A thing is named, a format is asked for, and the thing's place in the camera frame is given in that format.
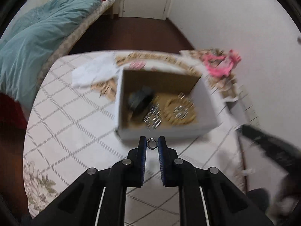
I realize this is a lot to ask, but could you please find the silver chain bracelet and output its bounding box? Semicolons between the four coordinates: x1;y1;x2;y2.
143;105;163;130

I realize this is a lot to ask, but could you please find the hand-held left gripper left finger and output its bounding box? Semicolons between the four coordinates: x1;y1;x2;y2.
30;135;147;226

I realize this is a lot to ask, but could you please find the white door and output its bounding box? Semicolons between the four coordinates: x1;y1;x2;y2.
119;0;177;20

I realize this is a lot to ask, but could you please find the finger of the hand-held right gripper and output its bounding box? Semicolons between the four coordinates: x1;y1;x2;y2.
236;124;301;170

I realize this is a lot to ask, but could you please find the black wristband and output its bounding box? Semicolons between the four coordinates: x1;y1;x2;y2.
128;87;156;121

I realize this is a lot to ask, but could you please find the red bed sheet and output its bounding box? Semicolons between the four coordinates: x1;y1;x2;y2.
0;93;29;129

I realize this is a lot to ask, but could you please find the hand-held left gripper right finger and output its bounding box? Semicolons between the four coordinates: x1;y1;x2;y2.
158;135;274;226

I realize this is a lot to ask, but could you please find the wooden bead bracelet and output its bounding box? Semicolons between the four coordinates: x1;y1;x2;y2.
163;97;197;126

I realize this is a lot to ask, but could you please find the pink plush toy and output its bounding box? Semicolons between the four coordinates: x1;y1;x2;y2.
203;49;242;78

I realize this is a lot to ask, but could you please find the white cardboard box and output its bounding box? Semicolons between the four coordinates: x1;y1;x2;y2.
114;69;221;144

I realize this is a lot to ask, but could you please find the light blue duvet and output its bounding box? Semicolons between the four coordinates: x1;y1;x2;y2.
0;0;103;106

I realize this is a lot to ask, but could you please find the silver necklace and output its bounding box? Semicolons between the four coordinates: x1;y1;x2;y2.
172;92;189;118

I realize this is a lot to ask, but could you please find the white tissue paper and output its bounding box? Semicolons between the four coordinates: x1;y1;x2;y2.
72;53;121;88

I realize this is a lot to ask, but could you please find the diamond patterned floral tablecloth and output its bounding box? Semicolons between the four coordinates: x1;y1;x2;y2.
23;49;247;226

